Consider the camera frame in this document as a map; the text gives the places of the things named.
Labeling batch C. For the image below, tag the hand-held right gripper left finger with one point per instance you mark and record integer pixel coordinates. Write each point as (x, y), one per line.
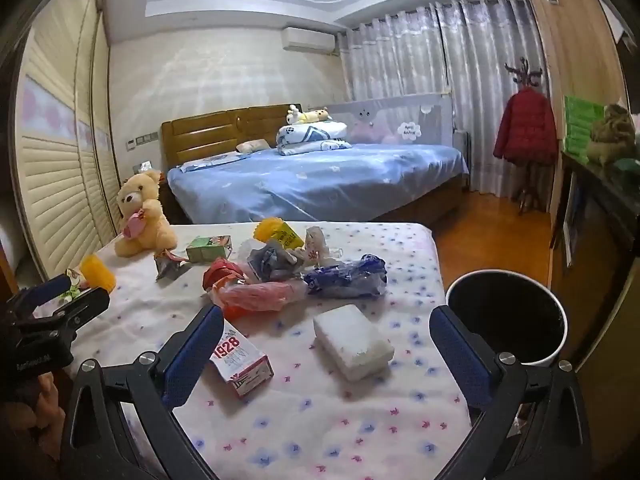
(192, 355)

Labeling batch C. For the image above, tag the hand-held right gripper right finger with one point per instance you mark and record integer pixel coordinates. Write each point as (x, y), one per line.
(460, 355)

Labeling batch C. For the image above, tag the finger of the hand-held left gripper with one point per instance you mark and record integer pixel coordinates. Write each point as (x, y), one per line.
(82, 307)
(52, 287)

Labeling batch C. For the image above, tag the yellow foam net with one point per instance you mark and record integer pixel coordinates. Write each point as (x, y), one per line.
(98, 272)

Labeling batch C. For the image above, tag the black trash bin white rim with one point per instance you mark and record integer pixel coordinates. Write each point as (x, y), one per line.
(505, 320)

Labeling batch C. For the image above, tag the red snack bag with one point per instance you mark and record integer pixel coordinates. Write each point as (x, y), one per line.
(222, 272)

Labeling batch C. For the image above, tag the cartoon print wrapper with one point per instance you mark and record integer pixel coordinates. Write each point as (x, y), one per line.
(169, 264)

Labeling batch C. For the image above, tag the green milk carton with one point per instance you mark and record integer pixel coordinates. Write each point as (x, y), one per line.
(210, 249)

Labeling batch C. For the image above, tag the blue plastic bag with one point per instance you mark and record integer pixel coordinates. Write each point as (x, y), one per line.
(350, 276)

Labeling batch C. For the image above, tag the white wrapper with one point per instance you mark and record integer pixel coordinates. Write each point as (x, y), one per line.
(316, 246)

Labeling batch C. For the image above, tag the person's left hand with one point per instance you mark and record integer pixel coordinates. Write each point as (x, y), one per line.
(45, 400)

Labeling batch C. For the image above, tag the small colourful wrapper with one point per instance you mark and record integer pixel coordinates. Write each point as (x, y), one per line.
(75, 284)

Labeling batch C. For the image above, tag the red and white box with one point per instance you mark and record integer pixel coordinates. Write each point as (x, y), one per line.
(242, 362)

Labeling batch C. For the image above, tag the pink plastic bag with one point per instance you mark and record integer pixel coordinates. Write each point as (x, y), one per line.
(260, 297)

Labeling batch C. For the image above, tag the yellow teddy bear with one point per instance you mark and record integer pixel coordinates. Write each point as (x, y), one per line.
(142, 220)

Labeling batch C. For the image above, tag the white foam block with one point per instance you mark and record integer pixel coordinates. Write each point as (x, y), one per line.
(352, 342)

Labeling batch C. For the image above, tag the grey plastic bag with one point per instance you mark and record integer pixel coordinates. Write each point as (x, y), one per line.
(270, 260)

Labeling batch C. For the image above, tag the louvered wardrobe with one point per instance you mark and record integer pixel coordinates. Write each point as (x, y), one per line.
(55, 160)

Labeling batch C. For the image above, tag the white floral bed sheet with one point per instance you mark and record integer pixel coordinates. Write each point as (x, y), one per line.
(320, 410)

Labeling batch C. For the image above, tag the yellow snack packet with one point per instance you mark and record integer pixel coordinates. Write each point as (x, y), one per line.
(267, 230)

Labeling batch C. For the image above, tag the dark glass door cabinet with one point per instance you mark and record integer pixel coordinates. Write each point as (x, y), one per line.
(600, 220)

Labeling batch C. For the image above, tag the wooden headboard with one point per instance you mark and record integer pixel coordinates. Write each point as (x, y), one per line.
(200, 135)

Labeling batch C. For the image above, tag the small pillow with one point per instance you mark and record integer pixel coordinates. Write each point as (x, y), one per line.
(252, 146)

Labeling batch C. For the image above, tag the blue bed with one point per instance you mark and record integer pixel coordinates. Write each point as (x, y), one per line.
(325, 180)

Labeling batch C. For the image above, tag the red padded jacket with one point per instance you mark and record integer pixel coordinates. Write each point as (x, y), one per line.
(525, 130)

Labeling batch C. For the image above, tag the pillows with plush toy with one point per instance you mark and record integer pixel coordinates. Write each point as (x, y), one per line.
(310, 137)

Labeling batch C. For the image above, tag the green cloth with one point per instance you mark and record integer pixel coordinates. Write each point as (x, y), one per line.
(627, 165)

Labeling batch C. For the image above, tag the stack of green packets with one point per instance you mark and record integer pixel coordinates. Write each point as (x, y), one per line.
(577, 130)

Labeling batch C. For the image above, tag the yellow white plush toy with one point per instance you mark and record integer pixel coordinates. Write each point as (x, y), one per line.
(305, 115)

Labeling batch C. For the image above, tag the brown fluffy cloth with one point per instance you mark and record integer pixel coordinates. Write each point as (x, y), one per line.
(612, 132)

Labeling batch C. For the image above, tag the grey curtain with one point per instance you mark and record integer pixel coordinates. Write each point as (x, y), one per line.
(465, 85)

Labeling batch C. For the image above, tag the wooden coat stand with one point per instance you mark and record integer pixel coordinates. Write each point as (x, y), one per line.
(525, 67)

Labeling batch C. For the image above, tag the light wooden cabinet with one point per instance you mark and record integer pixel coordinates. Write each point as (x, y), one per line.
(570, 50)

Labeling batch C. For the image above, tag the white air conditioner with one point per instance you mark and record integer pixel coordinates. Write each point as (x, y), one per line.
(307, 40)

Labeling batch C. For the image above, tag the wall switch panel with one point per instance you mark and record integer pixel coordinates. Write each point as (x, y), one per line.
(142, 140)

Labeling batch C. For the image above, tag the grey bed guard rail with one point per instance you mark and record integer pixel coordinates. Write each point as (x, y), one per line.
(400, 117)

